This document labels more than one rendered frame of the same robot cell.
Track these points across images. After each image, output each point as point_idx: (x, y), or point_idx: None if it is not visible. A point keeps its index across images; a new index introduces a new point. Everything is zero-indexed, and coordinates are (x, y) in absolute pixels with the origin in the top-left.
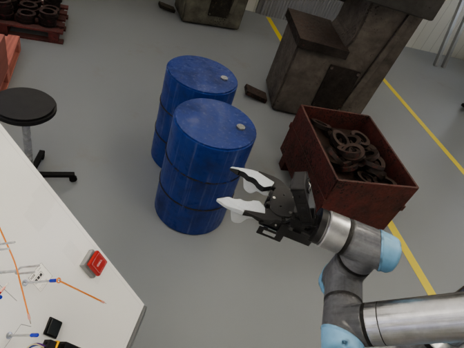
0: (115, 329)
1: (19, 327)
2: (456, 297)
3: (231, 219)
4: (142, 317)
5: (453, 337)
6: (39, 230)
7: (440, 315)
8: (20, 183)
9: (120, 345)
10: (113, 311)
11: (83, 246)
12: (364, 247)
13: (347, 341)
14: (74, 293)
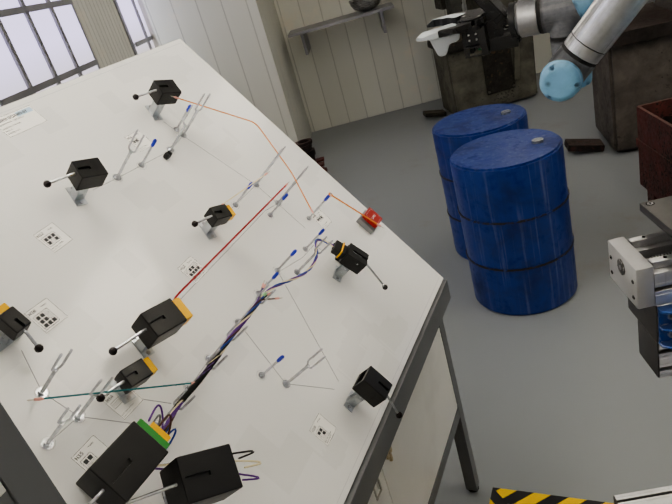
0: (412, 286)
1: (312, 247)
2: None
3: (436, 52)
4: (444, 287)
5: None
6: (311, 186)
7: None
8: (287, 152)
9: (422, 302)
10: (405, 270)
11: (356, 208)
12: (554, 3)
13: (553, 64)
14: (356, 240)
